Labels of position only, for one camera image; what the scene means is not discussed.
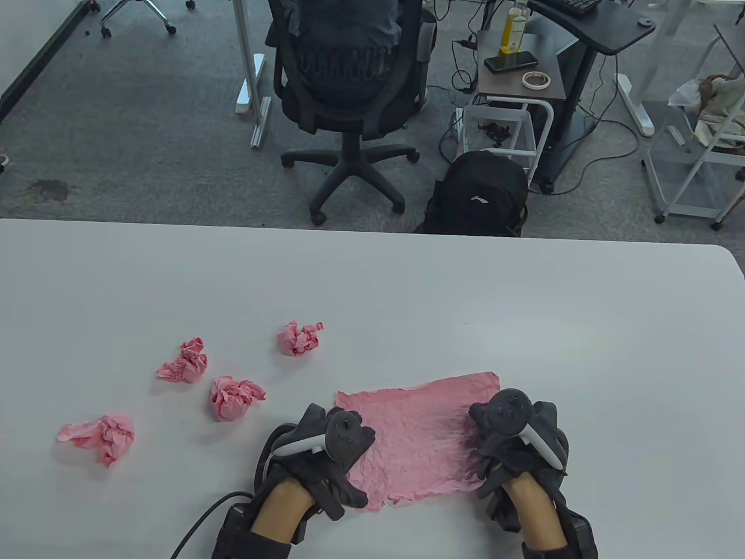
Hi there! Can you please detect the person's right hand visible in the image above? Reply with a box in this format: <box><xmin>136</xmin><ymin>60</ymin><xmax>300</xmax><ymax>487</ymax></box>
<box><xmin>469</xmin><ymin>402</ymin><xmax>570</xmax><ymax>498</ymax></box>

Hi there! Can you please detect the person's left hand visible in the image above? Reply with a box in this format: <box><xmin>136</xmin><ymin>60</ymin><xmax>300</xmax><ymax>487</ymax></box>
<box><xmin>256</xmin><ymin>403</ymin><xmax>376</xmax><ymax>521</ymax></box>

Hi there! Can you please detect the pink wrinkled paper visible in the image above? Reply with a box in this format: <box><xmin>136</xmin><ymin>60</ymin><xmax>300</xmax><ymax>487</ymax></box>
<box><xmin>210</xmin><ymin>376</ymin><xmax>267</xmax><ymax>423</ymax></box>
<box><xmin>277</xmin><ymin>320</ymin><xmax>324</xmax><ymax>357</ymax></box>
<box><xmin>56</xmin><ymin>412</ymin><xmax>136</xmax><ymax>468</ymax></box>
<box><xmin>156</xmin><ymin>337</ymin><xmax>208</xmax><ymax>384</ymax></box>
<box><xmin>335</xmin><ymin>372</ymin><xmax>501</xmax><ymax>512</ymax></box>

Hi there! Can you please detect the person's right forearm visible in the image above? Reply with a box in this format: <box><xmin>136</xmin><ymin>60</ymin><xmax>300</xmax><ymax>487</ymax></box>
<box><xmin>501</xmin><ymin>472</ymin><xmax>568</xmax><ymax>548</ymax></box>

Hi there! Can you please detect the person's left forearm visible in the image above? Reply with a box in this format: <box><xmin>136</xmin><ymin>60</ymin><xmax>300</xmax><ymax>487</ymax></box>
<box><xmin>250</xmin><ymin>480</ymin><xmax>315</xmax><ymax>545</ymax></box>

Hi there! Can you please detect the black left hand controller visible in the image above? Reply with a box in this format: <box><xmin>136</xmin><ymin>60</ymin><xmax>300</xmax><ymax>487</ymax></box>
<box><xmin>272</xmin><ymin>411</ymin><xmax>363</xmax><ymax>462</ymax></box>

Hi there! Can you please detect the black hand controller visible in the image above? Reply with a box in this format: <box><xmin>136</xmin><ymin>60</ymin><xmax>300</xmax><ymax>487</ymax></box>
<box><xmin>272</xmin><ymin>411</ymin><xmax>363</xmax><ymax>462</ymax></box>
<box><xmin>487</xmin><ymin>389</ymin><xmax>566</xmax><ymax>471</ymax></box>

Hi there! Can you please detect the black right hand controller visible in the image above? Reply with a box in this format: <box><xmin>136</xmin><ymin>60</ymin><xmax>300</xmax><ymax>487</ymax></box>
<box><xmin>487</xmin><ymin>389</ymin><xmax>566</xmax><ymax>471</ymax></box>

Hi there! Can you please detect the black backpack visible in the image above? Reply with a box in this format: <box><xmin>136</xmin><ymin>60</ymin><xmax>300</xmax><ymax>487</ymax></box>
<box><xmin>413</xmin><ymin>150</ymin><xmax>529</xmax><ymax>237</ymax></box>

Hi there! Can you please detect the black mesh office chair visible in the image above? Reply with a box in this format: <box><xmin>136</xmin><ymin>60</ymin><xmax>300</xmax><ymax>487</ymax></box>
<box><xmin>266</xmin><ymin>0</ymin><xmax>437</xmax><ymax>227</ymax></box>

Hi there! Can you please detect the small black gadget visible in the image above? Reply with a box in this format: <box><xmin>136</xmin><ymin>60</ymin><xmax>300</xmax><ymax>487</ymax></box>
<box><xmin>477</xmin><ymin>121</ymin><xmax>513</xmax><ymax>146</ymax></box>

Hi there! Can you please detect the white wheeled shelf cart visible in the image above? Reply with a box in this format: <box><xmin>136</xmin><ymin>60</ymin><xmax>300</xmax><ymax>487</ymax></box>
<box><xmin>642</xmin><ymin>23</ymin><xmax>745</xmax><ymax>231</ymax></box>

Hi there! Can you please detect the white desk leg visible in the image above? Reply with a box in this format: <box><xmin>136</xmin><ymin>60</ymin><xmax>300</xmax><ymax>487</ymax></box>
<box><xmin>233</xmin><ymin>0</ymin><xmax>273</xmax><ymax>149</ymax></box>
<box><xmin>616</xmin><ymin>0</ymin><xmax>696</xmax><ymax>138</ymax></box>

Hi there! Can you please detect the black smartphone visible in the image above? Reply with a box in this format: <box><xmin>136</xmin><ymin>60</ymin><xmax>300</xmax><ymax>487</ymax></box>
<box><xmin>484</xmin><ymin>51</ymin><xmax>539</xmax><ymax>75</ymax></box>

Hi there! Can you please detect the beige cloth bundle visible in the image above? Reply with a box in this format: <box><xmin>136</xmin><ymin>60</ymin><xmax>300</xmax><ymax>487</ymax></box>
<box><xmin>668</xmin><ymin>73</ymin><xmax>745</xmax><ymax>152</ymax></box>

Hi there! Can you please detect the yellow liquid bottle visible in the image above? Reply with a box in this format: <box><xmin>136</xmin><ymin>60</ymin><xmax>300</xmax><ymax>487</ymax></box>
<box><xmin>501</xmin><ymin>0</ymin><xmax>529</xmax><ymax>56</ymax></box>

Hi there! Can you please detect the chrome base office chair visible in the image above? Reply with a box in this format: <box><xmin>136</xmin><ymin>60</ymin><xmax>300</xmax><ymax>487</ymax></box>
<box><xmin>99</xmin><ymin>0</ymin><xmax>197</xmax><ymax>38</ymax></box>

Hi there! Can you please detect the black standing desk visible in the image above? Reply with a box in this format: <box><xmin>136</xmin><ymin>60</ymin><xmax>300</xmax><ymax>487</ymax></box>
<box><xmin>527</xmin><ymin>0</ymin><xmax>657</xmax><ymax>196</ymax></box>

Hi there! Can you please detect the black keyboard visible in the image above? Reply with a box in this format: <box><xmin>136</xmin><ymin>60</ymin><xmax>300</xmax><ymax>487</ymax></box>
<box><xmin>547</xmin><ymin>0</ymin><xmax>603</xmax><ymax>15</ymax></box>

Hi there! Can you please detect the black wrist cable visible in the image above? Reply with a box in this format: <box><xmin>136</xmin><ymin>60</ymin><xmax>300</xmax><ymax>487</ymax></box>
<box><xmin>171</xmin><ymin>492</ymin><xmax>255</xmax><ymax>559</ymax></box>

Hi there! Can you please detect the grey side table white frame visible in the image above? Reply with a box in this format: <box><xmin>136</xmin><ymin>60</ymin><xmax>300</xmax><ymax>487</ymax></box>
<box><xmin>460</xmin><ymin>29</ymin><xmax>568</xmax><ymax>184</ymax></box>

